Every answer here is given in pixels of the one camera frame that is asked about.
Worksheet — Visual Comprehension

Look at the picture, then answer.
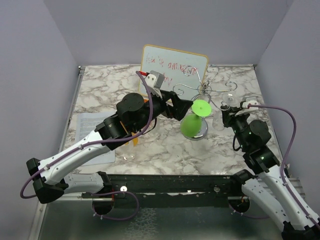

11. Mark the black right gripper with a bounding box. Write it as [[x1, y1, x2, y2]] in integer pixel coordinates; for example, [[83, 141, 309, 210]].
[[221, 104, 251, 150]]

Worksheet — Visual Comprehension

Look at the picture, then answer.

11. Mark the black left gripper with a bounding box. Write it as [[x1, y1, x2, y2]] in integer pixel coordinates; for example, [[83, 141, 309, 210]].
[[132, 87, 193, 133]]

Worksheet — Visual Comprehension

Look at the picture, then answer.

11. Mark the clear wine glass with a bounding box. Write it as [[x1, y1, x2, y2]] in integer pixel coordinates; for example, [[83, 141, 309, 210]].
[[122, 152, 135, 161], [212, 92, 237, 132]]

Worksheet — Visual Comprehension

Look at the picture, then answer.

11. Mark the green wine glass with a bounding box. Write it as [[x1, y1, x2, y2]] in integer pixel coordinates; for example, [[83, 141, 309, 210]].
[[180, 99, 212, 138]]

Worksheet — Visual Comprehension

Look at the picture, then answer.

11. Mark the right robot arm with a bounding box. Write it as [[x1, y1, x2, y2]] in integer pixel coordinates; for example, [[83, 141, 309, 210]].
[[221, 101, 320, 240]]

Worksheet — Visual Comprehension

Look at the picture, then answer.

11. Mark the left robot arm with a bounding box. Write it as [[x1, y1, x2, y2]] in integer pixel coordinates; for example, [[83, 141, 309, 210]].
[[26, 90, 193, 204]]

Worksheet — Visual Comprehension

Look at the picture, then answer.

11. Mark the chrome wine glass rack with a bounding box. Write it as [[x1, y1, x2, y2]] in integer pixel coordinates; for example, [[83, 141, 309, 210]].
[[172, 79, 238, 141]]

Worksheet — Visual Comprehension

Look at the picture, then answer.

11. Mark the yellow-orange wine glass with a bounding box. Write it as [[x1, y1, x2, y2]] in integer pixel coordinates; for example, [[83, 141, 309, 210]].
[[125, 137, 139, 147]]

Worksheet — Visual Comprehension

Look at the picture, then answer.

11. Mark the clear wine glass front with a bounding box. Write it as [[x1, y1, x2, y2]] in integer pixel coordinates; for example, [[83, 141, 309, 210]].
[[122, 152, 135, 161]]

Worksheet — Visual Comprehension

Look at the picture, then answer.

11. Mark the yellow framed whiteboard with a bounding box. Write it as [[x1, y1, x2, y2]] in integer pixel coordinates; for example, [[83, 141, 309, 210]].
[[140, 44, 209, 100]]

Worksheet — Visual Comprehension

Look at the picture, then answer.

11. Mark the printed paper sheet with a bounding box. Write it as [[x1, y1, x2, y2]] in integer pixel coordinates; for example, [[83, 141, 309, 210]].
[[75, 111, 116, 167]]

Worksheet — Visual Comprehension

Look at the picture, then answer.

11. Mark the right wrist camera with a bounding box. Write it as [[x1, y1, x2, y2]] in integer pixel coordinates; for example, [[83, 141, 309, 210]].
[[235, 96, 260, 116]]

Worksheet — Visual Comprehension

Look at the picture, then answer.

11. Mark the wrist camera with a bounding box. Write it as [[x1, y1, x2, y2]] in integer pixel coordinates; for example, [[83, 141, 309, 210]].
[[145, 70, 165, 99], [235, 96, 260, 116]]

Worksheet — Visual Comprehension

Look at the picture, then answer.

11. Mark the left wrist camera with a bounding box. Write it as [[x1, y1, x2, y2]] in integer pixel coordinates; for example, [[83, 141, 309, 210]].
[[145, 70, 165, 99]]

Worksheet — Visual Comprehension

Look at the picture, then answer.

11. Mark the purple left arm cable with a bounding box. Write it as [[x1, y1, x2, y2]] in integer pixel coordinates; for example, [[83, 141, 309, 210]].
[[19, 71, 157, 200]]

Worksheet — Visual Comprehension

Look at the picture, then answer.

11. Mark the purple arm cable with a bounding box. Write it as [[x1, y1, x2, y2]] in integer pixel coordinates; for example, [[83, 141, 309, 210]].
[[246, 104, 320, 231], [19, 71, 157, 200]]

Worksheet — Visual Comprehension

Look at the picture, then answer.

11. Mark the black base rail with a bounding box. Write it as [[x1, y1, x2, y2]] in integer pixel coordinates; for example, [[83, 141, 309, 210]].
[[81, 173, 244, 212]]

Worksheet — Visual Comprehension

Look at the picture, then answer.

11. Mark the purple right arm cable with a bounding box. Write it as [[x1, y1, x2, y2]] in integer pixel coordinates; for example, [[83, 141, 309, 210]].
[[246, 104, 320, 231]]

